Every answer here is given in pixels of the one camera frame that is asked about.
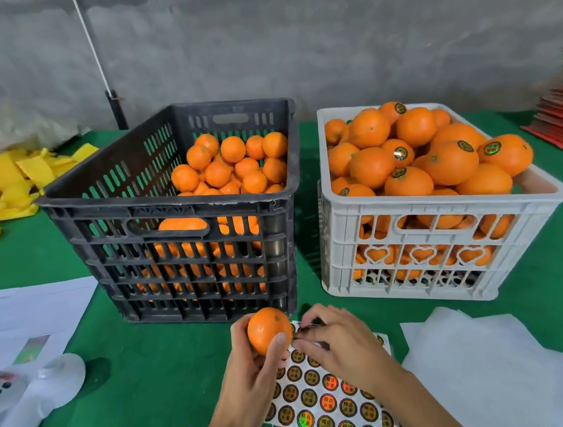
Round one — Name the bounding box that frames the person's right hand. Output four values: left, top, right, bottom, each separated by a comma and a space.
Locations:
289, 295, 409, 404

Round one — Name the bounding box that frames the person's left hand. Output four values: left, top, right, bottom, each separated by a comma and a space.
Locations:
197, 310, 301, 427

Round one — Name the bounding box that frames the single orange fruit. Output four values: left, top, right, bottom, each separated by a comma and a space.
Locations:
245, 304, 297, 357

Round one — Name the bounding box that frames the holographic sticker sheet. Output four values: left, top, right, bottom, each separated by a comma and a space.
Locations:
256, 317, 412, 427

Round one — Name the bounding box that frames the black plastic crate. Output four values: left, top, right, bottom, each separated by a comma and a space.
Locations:
29, 92, 316, 340

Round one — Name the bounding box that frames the heap of labelled oranges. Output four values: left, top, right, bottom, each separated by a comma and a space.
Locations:
321, 88, 546, 288

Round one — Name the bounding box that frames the pile of oranges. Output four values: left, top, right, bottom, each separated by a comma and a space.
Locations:
120, 124, 303, 306

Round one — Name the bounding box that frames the white plastic crate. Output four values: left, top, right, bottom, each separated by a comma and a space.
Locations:
305, 84, 563, 317

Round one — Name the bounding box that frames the green felt table cover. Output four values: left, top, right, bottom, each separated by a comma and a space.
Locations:
0, 84, 563, 427

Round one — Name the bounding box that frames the white backing sheet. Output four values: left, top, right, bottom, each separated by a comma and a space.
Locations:
398, 295, 563, 427

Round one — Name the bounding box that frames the white printed paper sheet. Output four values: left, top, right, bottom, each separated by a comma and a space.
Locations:
0, 276, 107, 376

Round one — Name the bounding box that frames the stack of red cardboard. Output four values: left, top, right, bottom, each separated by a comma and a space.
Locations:
516, 46, 563, 170

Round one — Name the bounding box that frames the beige woven sack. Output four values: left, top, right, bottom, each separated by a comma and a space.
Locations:
0, 81, 93, 158

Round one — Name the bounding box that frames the white pole with black base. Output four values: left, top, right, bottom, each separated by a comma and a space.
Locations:
70, 0, 130, 135

